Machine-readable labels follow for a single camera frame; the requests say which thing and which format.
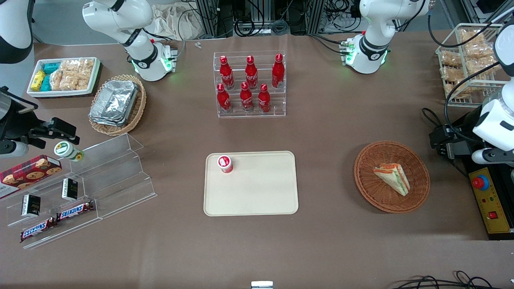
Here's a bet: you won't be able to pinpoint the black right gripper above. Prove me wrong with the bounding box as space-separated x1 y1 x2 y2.
0 87 80 149

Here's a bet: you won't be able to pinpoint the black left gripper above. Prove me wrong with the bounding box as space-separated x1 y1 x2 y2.
429 108 489 161

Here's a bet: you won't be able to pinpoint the white rectangular snack tray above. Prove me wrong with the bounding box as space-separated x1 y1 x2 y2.
27 57 101 98

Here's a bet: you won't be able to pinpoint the wrapped triangle sandwich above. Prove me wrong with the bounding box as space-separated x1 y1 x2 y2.
373 163 411 197

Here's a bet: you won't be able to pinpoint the round brown wicker basket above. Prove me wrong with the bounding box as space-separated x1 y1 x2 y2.
353 140 431 214

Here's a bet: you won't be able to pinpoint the oval light wicker basket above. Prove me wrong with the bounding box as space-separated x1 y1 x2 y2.
88 74 147 136

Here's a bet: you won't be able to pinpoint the beige plastic tray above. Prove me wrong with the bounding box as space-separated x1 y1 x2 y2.
204 151 299 217

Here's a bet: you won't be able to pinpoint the green white sunflower cup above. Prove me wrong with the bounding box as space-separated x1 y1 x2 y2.
54 141 85 163

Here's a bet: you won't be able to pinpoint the red tartan cookie box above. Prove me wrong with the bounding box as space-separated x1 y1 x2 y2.
0 155 63 200

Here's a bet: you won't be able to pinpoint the stocked clear acrylic step shelf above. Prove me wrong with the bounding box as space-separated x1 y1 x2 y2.
6 159 102 250

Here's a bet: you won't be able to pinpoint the yellow snack pack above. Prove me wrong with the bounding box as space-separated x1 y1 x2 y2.
31 70 46 92

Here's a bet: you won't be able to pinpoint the small black white box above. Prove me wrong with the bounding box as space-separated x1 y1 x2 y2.
20 194 41 218
61 178 79 201

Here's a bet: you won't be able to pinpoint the bagged fried snack pack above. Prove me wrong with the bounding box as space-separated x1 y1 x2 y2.
465 58 501 77
463 42 495 59
459 28 489 45
441 52 463 67
441 66 475 99

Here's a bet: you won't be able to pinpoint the stack of foil containers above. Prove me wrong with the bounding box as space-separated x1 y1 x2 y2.
89 80 140 127

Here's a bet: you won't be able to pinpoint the yellow emergency stop control box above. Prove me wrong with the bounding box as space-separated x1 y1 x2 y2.
468 167 514 234

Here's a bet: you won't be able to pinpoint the Snickers chocolate bar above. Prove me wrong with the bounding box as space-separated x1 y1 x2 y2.
56 199 96 222
20 217 57 243

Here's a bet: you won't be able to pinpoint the empty clear acrylic step shelf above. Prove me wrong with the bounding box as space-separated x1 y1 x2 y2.
67 133 158 220

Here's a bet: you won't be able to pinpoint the beige cloth bag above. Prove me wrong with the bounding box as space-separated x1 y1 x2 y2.
152 2 204 41

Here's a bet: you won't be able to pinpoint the clear acrylic bottle rack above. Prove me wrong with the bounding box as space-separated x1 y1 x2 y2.
213 51 287 118

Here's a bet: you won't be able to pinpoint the red cola bottle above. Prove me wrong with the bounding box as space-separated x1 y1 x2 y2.
245 55 259 90
239 82 255 113
216 83 233 113
257 83 271 114
271 53 286 89
219 55 235 91

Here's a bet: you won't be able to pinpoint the red white yogurt cup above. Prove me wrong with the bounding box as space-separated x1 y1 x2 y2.
217 155 234 174

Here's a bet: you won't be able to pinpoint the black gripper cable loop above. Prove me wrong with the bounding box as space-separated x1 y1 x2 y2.
421 107 471 178

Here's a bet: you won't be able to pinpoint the white wire basket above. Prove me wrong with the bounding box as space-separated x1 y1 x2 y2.
435 23 511 108

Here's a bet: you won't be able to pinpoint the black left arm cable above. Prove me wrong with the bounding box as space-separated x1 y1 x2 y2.
427 0 514 133

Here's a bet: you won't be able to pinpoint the black floor cable bundle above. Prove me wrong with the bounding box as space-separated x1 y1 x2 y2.
392 270 500 289

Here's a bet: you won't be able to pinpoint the black arm base cable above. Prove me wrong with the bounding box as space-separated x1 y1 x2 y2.
141 8 187 63
308 33 351 55

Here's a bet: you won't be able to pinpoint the aluminium frame post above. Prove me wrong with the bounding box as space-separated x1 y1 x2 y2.
306 0 326 34
195 0 220 39

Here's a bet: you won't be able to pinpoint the coiled black background cables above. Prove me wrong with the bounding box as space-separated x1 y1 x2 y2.
234 0 290 37

